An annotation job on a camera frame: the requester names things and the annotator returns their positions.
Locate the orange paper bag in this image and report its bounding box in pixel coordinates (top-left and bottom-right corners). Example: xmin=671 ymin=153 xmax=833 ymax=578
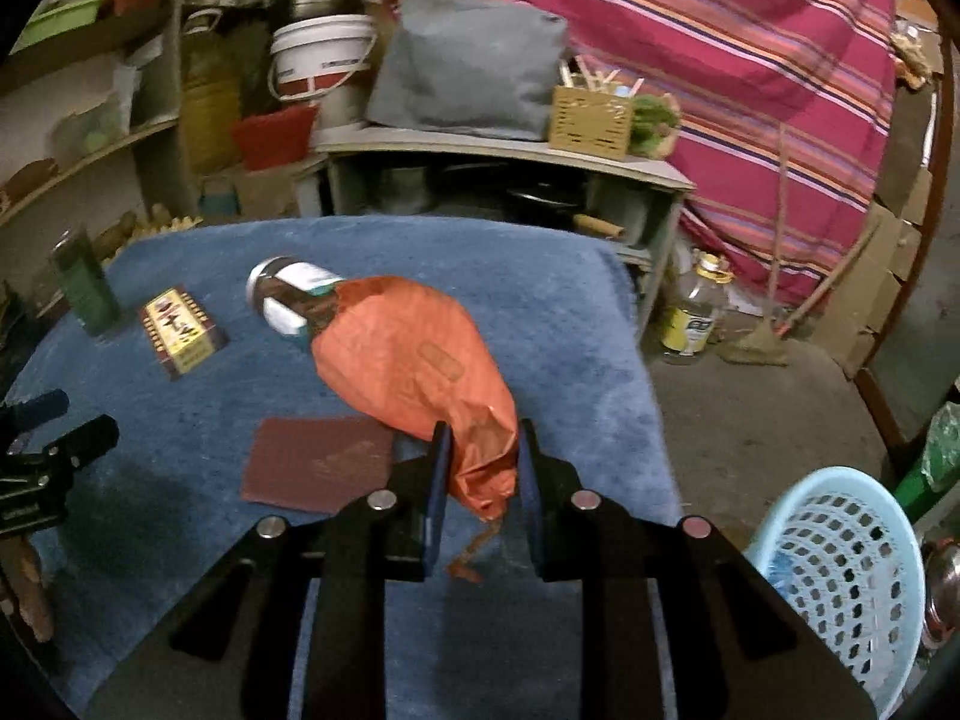
xmin=309 ymin=274 xmax=523 ymax=586

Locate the maroon scouring pad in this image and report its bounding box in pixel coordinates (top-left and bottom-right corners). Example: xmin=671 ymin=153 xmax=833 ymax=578
xmin=241 ymin=416 xmax=394 ymax=515

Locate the light blue plastic basket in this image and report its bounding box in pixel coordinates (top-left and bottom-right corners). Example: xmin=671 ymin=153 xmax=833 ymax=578
xmin=745 ymin=466 xmax=926 ymax=718

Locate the blue fuzzy table mat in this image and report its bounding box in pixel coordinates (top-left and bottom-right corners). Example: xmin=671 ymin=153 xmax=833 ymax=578
xmin=11 ymin=216 xmax=680 ymax=710

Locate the steel pot red lid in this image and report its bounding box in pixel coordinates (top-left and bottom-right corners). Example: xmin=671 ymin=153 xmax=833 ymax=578
xmin=921 ymin=538 xmax=960 ymax=652

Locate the glass jar white label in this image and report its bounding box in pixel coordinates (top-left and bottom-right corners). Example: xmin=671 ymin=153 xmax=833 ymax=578
xmin=245 ymin=255 xmax=343 ymax=349

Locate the straw broom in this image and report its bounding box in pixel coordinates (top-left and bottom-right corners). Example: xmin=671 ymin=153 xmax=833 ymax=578
xmin=718 ymin=124 xmax=878 ymax=367

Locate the clear oil jug yellow label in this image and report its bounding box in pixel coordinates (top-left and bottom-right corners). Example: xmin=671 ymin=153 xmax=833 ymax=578
xmin=659 ymin=252 xmax=732 ymax=364

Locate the red plastic tub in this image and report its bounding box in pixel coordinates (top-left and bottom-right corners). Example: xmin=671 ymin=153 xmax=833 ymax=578
xmin=231 ymin=104 xmax=317 ymax=172

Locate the grey wooden side shelf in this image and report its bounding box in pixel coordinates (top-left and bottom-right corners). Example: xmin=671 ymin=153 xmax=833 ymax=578
xmin=316 ymin=125 xmax=693 ymax=332

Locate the yellow oil canister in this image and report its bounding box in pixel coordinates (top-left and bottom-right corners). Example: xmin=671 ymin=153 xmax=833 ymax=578
xmin=181 ymin=8 xmax=241 ymax=176

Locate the green plastic basin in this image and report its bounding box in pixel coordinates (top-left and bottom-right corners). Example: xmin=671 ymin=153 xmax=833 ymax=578
xmin=10 ymin=0 xmax=103 ymax=54

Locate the white plastic bucket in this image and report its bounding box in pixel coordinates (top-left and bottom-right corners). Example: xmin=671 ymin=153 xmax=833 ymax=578
xmin=267 ymin=15 xmax=377 ymax=103

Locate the green vegetable bunch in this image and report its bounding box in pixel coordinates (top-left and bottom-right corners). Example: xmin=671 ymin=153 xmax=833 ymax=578
xmin=628 ymin=93 xmax=682 ymax=160

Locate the tan woven utensil basket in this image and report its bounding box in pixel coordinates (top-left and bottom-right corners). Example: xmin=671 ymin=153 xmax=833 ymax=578
xmin=548 ymin=55 xmax=644 ymax=161

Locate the grey fabric cover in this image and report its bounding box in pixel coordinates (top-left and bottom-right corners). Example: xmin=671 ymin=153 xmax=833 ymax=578
xmin=366 ymin=0 xmax=568 ymax=142

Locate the red striped curtain cloth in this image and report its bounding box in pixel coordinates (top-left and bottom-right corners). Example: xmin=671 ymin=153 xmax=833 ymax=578
xmin=361 ymin=0 xmax=898 ymax=308

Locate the wooden wall shelf unit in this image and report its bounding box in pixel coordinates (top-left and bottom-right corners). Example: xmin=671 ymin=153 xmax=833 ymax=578
xmin=2 ymin=0 xmax=195 ymax=291

